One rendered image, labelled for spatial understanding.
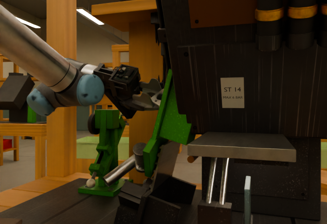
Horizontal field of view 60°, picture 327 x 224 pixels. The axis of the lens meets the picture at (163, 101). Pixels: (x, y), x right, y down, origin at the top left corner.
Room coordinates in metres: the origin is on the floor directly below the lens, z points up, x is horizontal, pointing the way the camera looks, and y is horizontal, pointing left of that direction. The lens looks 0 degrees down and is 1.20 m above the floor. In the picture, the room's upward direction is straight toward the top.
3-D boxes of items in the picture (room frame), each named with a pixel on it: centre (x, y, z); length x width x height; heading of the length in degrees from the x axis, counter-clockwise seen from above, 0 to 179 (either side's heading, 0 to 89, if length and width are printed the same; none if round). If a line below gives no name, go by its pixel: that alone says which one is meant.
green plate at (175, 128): (0.70, -0.04, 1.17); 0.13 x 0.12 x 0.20; 72
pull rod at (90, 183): (0.89, 0.22, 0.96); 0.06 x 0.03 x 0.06; 162
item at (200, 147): (0.62, -0.17, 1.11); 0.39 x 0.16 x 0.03; 162
